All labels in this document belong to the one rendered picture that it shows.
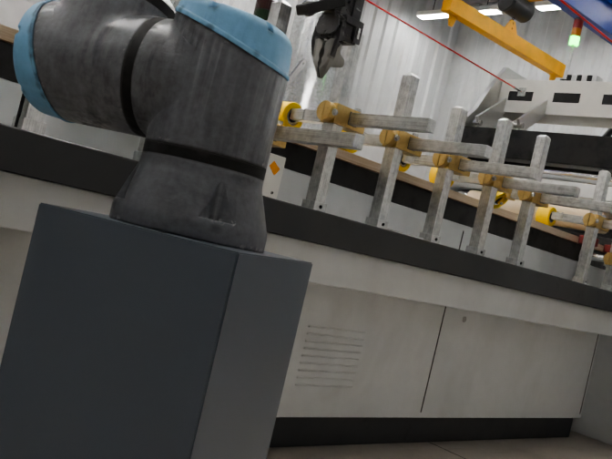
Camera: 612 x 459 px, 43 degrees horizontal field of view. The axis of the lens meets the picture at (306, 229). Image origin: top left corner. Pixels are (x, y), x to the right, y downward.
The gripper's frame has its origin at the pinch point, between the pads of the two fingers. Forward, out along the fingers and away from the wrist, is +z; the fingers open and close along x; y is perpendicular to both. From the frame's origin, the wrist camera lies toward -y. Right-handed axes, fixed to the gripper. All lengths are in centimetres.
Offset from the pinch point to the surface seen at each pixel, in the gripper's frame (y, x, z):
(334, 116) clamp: 13.9, 6.1, 6.8
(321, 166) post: 14.7, 7.2, 19.5
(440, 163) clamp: 62, 9, 8
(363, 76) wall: 712, 697, -219
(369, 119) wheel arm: 19.1, -0.7, 6.0
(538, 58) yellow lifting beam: 470, 250, -162
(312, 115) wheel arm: 18.7, 19.3, 5.9
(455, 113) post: 65, 9, -8
